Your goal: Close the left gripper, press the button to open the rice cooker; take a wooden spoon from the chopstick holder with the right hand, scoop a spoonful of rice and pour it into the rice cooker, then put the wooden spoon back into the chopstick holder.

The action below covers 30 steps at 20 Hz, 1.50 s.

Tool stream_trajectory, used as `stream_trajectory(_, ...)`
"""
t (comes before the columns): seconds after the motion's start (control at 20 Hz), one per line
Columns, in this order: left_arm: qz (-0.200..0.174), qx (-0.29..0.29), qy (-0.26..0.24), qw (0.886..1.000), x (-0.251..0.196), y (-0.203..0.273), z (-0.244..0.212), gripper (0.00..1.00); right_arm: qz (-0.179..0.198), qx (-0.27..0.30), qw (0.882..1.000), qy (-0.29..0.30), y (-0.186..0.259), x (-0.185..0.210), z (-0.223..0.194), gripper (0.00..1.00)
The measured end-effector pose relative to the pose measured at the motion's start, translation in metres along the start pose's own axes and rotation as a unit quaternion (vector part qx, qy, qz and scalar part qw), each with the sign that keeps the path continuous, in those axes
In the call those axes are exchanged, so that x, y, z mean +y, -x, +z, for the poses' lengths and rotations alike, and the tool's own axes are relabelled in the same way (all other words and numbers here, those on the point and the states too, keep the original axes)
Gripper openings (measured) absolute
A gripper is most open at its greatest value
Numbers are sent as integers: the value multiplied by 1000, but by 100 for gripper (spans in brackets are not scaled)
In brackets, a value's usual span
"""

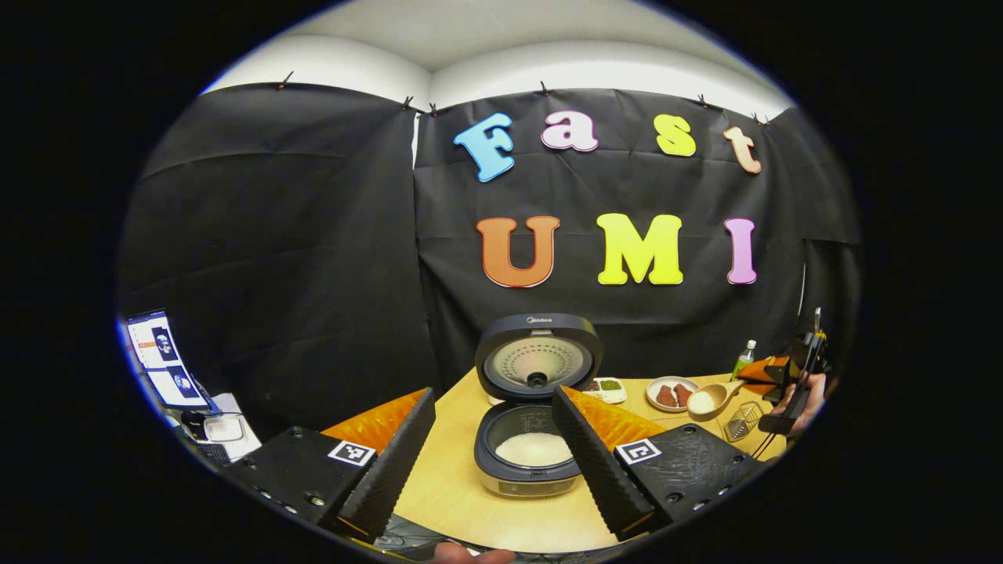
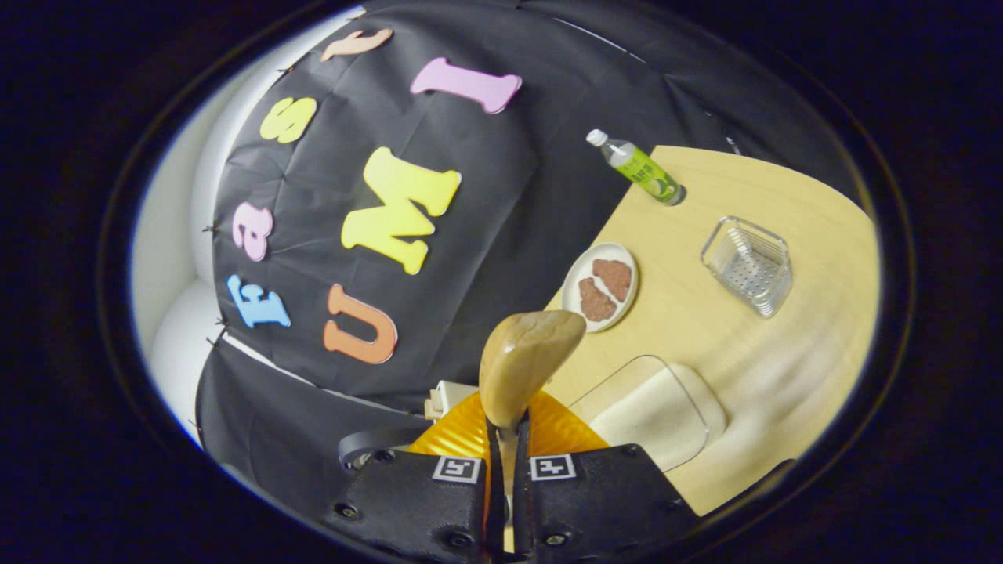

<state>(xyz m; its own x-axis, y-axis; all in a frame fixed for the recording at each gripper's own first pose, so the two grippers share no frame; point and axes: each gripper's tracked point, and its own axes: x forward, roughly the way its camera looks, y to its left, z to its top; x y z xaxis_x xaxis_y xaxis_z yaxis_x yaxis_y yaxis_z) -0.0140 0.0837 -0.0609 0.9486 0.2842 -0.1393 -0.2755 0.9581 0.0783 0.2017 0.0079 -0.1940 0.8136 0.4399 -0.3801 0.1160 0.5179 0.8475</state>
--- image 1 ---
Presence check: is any dark grey rice cooker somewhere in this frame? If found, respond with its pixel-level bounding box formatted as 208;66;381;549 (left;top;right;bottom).
473;313;605;499

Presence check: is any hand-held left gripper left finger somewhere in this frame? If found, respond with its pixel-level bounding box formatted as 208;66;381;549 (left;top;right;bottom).
223;387;436;541

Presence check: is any white desk device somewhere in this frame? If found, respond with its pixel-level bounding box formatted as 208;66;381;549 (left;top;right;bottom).
179;392;263;469

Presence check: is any computer screen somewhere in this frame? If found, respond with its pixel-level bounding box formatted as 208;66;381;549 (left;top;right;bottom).
124;309;211;414

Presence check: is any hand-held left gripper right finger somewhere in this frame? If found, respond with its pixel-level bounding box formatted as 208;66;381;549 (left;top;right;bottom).
551;385;765;543

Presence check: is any black backdrop cloth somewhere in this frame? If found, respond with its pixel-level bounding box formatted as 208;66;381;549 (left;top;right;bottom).
116;82;863;439

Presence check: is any white sectioned bean dish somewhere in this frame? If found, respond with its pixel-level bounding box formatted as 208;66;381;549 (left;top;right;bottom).
584;377;628;405

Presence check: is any green drink bottle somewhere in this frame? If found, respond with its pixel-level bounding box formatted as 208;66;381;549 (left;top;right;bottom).
730;339;759;382

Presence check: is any wire chopstick holder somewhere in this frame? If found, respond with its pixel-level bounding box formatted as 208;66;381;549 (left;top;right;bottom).
724;400;766;444

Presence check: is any round grey plate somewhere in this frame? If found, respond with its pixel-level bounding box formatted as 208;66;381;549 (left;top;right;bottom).
646;376;701;414

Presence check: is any wooden spoon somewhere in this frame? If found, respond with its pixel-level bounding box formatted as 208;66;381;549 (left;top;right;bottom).
687;379;747;418

